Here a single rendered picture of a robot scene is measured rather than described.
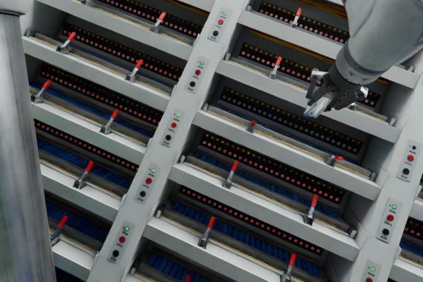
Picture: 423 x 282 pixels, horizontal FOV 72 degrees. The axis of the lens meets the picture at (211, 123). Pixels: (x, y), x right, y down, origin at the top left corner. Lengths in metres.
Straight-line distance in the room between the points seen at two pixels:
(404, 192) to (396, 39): 0.62
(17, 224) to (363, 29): 0.54
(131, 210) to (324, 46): 0.80
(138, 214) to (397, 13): 0.81
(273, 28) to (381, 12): 0.57
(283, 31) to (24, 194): 0.87
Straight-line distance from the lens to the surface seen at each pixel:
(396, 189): 1.04
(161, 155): 0.93
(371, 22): 0.53
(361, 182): 1.00
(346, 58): 0.60
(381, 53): 0.54
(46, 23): 1.35
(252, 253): 1.01
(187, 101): 0.94
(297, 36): 1.04
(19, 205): 0.38
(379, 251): 1.04
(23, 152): 0.37
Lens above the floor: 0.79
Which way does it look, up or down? 7 degrees up
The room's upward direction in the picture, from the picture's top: 24 degrees clockwise
